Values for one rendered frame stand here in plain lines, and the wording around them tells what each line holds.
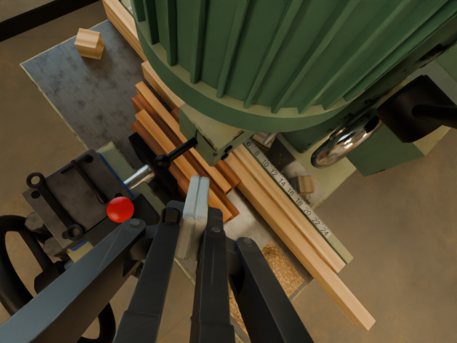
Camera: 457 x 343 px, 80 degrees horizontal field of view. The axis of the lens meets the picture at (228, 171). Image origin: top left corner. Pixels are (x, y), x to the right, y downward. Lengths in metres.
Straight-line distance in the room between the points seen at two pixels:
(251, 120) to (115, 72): 0.42
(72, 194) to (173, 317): 1.07
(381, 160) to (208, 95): 0.34
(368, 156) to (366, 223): 1.22
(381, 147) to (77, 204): 0.41
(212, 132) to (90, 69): 0.32
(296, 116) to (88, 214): 0.29
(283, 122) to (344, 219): 1.46
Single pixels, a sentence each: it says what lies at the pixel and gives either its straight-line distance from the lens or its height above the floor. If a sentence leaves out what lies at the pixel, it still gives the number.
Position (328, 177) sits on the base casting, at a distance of 0.66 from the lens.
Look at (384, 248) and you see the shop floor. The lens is 1.73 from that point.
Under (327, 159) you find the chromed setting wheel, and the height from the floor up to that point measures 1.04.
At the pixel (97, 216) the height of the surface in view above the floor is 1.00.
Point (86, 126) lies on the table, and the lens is 0.52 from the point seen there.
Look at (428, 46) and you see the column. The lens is 0.38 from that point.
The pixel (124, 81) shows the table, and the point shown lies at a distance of 0.55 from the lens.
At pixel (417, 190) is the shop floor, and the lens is 1.92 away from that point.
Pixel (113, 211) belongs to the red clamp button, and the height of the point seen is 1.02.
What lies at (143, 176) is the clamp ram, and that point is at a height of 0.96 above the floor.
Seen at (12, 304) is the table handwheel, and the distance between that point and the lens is 0.46.
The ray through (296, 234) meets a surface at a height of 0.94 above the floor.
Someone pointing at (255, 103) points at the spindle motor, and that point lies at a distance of 0.16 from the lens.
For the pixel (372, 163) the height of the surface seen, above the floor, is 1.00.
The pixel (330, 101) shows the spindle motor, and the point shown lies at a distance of 0.17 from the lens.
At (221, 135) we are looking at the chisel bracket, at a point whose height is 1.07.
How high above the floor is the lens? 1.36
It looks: 73 degrees down
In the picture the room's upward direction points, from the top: 34 degrees clockwise
